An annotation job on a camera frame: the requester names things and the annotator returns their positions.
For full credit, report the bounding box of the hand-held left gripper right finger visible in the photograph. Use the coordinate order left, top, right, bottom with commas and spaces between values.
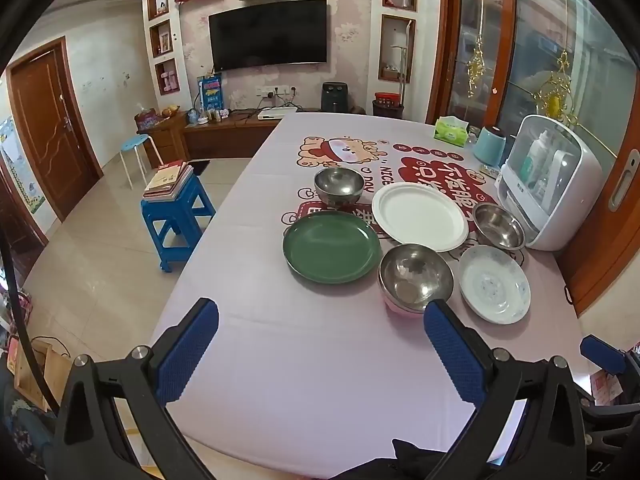
422, 299, 596, 480

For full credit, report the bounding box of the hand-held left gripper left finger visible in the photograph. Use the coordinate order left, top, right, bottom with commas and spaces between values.
42, 297, 221, 480

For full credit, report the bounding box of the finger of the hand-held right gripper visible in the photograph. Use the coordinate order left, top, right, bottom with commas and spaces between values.
580, 335, 628, 376

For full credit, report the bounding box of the blue patterned white plate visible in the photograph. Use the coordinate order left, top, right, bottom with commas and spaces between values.
458, 245, 531, 325

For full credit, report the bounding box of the pink steel bowl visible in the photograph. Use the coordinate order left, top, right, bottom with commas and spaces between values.
378, 243, 455, 317

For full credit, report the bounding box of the small steel bowl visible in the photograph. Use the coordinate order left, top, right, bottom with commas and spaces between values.
472, 203, 527, 251

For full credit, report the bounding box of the green plate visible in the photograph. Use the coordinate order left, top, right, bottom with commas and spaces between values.
282, 210, 382, 285

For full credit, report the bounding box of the pink printed tablecloth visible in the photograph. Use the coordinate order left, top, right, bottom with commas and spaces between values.
150, 111, 596, 478

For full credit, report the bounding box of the black cloth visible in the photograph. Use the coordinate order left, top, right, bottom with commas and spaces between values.
392, 439, 451, 480

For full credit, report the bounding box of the cardboard box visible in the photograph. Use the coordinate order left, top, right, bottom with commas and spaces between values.
15, 339, 76, 411

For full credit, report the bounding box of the blue plastic stool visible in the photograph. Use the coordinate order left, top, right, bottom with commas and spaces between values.
141, 174, 217, 273

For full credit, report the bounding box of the white sterilizer cabinet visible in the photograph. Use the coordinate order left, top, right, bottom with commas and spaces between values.
495, 114, 603, 252

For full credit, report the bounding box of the stack of books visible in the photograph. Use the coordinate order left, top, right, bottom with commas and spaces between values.
143, 160, 195, 200

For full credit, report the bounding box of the deep steel bowl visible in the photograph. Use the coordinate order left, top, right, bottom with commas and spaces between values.
314, 167, 366, 209

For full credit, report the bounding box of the round blue white stool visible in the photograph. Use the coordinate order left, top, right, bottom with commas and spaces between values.
119, 135, 161, 190

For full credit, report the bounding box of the wooden television cabinet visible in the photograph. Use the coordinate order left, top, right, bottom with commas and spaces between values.
135, 107, 321, 161

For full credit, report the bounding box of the green tissue box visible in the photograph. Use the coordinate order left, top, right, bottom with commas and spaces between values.
433, 116, 469, 147

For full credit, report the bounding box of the red box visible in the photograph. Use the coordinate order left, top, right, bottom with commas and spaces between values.
374, 92, 405, 118

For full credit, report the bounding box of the blue poster box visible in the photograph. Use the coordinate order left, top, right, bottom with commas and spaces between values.
197, 74, 222, 111

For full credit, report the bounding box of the gold hanging ornament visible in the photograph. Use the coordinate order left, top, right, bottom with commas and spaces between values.
465, 0, 488, 98
537, 50, 576, 121

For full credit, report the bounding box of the black air fryer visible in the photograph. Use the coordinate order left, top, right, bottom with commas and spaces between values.
321, 82, 347, 113

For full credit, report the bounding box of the wooden glass sliding door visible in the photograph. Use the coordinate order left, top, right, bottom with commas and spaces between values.
427, 0, 640, 318

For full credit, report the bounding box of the black television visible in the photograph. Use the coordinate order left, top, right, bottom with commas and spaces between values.
208, 0, 328, 73

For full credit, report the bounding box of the black cable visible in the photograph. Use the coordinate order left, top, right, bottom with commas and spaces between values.
0, 240, 66, 411

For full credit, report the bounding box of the silver door handle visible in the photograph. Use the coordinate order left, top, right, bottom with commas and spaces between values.
610, 150, 640, 213

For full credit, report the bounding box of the wall map poster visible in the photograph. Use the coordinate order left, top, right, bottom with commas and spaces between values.
0, 115, 46, 216

